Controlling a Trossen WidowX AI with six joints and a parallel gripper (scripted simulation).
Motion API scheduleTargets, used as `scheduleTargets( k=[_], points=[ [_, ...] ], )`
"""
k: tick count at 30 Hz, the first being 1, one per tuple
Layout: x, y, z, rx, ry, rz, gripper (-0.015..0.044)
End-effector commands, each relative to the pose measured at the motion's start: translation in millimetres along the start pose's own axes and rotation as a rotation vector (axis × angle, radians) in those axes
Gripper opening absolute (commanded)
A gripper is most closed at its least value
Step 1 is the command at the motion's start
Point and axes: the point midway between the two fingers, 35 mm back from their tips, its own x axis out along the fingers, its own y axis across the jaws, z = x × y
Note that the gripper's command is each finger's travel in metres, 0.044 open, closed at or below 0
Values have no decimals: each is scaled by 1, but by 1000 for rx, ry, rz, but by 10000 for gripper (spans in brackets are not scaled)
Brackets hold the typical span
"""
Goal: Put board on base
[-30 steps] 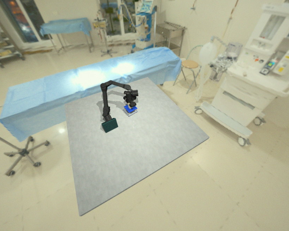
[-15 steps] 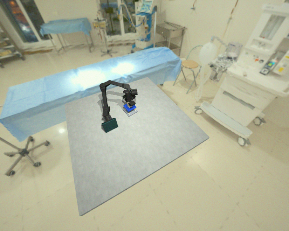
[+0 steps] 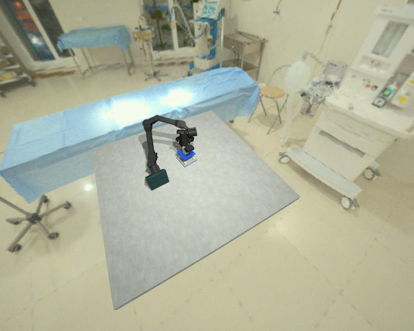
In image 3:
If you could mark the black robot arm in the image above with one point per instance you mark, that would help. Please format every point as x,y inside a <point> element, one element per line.
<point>148,125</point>

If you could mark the blue plate with beige square handle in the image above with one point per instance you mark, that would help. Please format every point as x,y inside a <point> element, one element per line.
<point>185,155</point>

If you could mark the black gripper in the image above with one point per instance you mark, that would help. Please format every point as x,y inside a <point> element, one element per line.
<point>184,142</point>

